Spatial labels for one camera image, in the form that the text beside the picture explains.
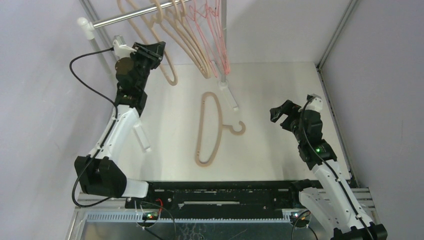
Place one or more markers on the aluminium frame structure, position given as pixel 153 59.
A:
pixel 99 174

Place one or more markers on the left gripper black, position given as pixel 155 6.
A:
pixel 153 53

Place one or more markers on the right circuit board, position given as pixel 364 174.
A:
pixel 299 221

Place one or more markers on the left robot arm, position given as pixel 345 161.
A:
pixel 98 173

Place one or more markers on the left circuit board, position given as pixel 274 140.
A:
pixel 150 216

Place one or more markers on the circuit board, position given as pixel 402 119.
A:
pixel 150 216
pixel 299 221

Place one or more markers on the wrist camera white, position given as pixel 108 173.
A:
pixel 120 48
pixel 314 103

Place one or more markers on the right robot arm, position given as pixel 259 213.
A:
pixel 342 216

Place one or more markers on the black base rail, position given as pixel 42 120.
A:
pixel 223 200

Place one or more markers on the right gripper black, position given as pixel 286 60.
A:
pixel 289 114

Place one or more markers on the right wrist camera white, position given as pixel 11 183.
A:
pixel 314 103

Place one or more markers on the metal clothes rack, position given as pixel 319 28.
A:
pixel 147 15

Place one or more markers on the pink wire hanger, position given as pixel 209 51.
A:
pixel 197 15
pixel 210 16
pixel 222 59

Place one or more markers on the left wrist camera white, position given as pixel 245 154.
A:
pixel 120 48

